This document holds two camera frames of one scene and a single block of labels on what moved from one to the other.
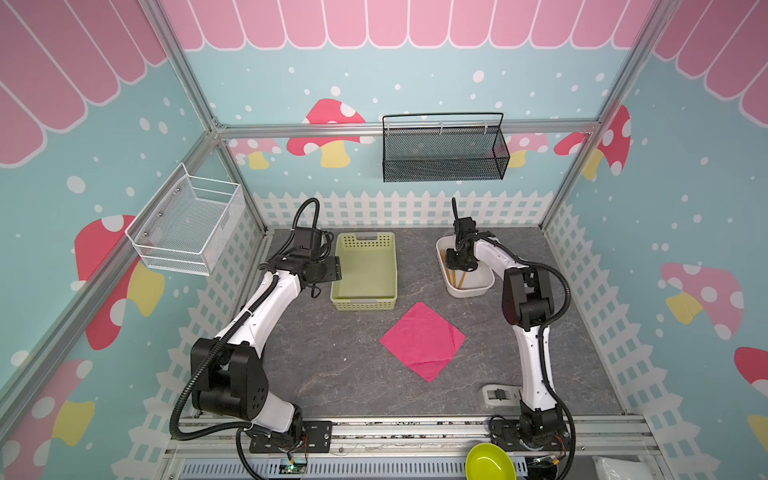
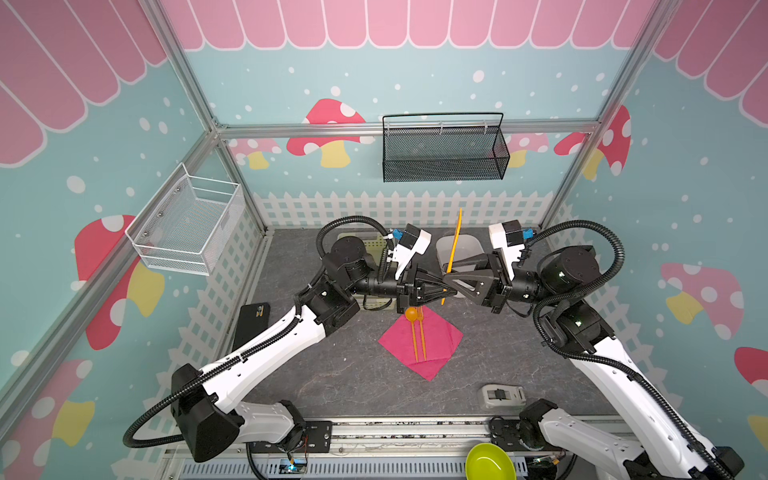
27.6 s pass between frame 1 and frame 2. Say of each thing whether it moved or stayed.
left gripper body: moved
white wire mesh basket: stayed
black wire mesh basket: stayed
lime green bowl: stayed
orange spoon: moved
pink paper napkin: stayed
